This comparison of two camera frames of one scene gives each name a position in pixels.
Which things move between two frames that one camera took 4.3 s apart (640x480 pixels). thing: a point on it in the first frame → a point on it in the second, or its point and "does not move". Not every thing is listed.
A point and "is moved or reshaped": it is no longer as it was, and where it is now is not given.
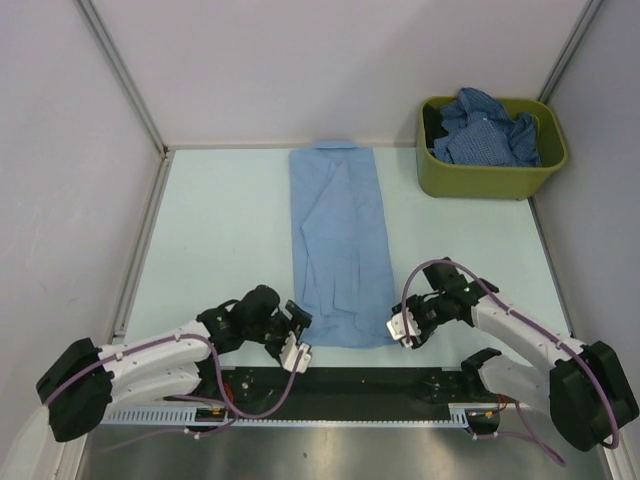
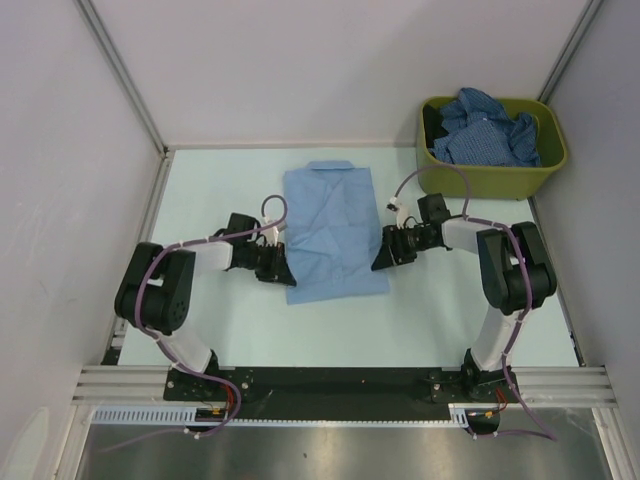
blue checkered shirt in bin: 477,130 does not move
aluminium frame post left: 107,44 does not move
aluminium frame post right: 572,51 does not move
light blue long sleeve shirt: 342,262 is moved or reshaped
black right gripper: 412,302 → 393,251
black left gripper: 300,317 → 277,269
